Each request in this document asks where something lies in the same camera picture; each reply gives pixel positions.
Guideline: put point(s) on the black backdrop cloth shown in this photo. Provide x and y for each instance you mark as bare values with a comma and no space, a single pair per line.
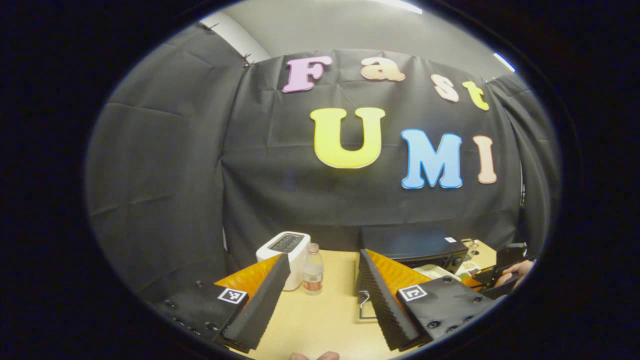
175,175

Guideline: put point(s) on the white square plate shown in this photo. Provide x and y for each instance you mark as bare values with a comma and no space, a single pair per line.
435,272

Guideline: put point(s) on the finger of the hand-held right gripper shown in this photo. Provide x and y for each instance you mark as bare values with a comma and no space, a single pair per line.
487,277

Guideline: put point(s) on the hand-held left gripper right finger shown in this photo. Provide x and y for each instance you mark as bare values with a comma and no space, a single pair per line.
382,300

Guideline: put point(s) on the white toaster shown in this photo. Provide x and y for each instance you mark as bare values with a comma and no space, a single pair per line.
285,245

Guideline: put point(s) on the black electric oven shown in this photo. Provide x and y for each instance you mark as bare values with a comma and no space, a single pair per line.
410,245

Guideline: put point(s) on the clear plastic water bottle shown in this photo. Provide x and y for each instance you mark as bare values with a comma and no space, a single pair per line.
313,275

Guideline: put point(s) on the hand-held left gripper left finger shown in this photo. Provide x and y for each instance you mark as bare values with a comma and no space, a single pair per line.
262,310

